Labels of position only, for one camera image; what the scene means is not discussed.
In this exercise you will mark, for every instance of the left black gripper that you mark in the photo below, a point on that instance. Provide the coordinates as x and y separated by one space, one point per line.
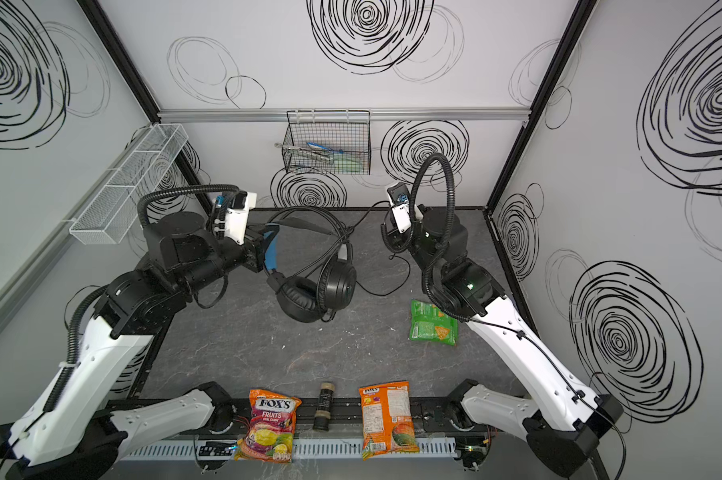
253 248

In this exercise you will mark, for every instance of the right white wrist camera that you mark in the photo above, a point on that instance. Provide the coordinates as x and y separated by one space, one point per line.
398 197

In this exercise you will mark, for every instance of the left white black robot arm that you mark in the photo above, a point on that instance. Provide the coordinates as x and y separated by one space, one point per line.
69 433

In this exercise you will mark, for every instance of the orange snack bag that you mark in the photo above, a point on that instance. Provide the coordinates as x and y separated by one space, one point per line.
387 421

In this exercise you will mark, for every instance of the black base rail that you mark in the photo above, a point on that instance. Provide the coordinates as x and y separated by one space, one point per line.
431 416

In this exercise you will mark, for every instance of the white slotted cable duct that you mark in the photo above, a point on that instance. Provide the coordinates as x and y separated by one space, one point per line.
303 449

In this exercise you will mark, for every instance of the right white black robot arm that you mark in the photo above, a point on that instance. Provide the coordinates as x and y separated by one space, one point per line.
562 419

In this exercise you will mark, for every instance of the black wire wall basket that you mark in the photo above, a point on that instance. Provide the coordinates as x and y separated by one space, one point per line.
335 141

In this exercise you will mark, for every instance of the black blue headphones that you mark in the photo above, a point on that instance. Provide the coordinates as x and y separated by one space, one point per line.
317 291

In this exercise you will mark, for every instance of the white wire wall shelf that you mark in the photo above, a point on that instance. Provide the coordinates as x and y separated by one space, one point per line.
109 215

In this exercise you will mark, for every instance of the Fox's fruits candy bag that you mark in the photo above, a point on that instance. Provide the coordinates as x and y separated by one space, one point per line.
271 429

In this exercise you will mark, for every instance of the green snack bag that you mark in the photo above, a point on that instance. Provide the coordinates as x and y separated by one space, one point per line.
430 324

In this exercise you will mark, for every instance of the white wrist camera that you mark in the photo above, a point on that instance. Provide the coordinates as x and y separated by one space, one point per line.
398 197
230 217

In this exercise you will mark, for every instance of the small dark bottle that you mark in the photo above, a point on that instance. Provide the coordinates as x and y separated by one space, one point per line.
322 415

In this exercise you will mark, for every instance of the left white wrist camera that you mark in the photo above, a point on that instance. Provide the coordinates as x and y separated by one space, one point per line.
230 217

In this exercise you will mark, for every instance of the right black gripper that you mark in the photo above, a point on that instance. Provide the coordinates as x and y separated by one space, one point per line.
394 231

